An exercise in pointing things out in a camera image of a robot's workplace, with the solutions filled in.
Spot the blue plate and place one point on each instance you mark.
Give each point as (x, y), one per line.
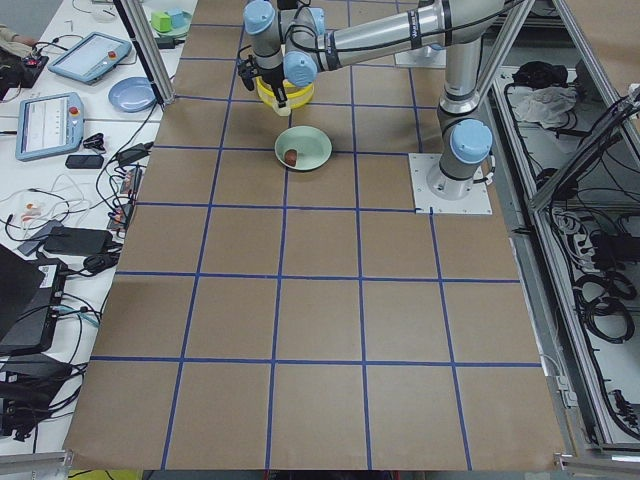
(132, 95)

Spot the brown bun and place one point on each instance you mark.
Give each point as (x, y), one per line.
(290, 157)

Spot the light green plate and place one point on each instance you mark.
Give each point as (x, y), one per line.
(312, 144)

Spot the teach pendant near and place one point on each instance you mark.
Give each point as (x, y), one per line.
(49, 126)

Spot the teach pendant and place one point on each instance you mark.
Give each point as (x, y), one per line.
(91, 58)
(49, 126)

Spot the white crumpled cloth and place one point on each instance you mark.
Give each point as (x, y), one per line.
(549, 107)

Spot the yellow bamboo steamer layer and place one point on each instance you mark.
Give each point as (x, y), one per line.
(262, 85)
(296, 99)

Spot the white bun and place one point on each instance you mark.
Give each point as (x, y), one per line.
(283, 111)

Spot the green glass bowl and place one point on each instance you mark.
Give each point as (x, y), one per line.
(180, 32)

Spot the yellow bamboo steamer top layer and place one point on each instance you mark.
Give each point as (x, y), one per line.
(262, 85)

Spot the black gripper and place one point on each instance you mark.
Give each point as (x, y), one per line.
(274, 80)

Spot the yellow bamboo steamer bottom layer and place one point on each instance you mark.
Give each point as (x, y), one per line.
(296, 99)

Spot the blue foam cube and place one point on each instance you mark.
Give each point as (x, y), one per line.
(177, 18)

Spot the teach pendant far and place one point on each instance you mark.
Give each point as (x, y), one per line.
(91, 58)

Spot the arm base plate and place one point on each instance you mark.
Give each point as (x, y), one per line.
(431, 57)
(435, 193)

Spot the green foam cube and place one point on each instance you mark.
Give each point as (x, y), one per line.
(161, 21)

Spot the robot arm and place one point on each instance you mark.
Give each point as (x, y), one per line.
(290, 43)

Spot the black power adapter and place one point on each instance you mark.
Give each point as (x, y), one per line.
(166, 43)

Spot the black laptop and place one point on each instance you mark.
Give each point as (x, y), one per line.
(31, 290)

